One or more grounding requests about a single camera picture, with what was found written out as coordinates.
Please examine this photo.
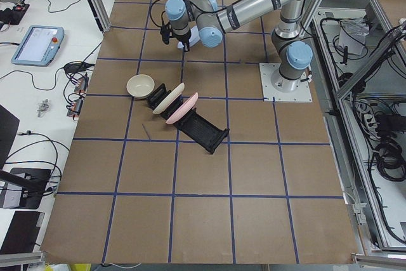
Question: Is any cream plate in rack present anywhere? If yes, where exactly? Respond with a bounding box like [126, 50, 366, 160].
[152, 83, 185, 114]

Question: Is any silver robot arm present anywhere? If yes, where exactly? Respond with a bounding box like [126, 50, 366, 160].
[160, 0, 313, 93]

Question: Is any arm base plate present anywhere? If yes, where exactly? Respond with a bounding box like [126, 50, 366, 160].
[259, 63, 313, 103]

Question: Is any blue teach pendant near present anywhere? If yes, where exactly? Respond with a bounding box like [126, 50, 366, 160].
[11, 25, 65, 67]

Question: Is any black monitor stand base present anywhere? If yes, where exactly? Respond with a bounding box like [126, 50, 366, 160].
[1, 168, 51, 209]

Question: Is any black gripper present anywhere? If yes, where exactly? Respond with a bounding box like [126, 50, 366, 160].
[172, 25, 192, 52]

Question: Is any black electronics box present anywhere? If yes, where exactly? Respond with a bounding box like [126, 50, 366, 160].
[1, 3, 30, 25]

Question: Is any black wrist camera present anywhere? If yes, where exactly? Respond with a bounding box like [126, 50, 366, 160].
[160, 23, 172, 45]

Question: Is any blue plate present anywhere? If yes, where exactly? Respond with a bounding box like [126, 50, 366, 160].
[189, 25, 200, 47]

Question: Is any cream bowl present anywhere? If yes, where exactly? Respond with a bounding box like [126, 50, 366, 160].
[126, 74, 155, 99]

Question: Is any black dish rack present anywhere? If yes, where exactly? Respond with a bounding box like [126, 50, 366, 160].
[147, 83, 229, 154]

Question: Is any pink plate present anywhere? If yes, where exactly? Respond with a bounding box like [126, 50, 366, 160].
[166, 92, 199, 124]

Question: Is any black cable bundle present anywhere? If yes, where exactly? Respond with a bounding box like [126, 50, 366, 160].
[367, 137, 406, 180]

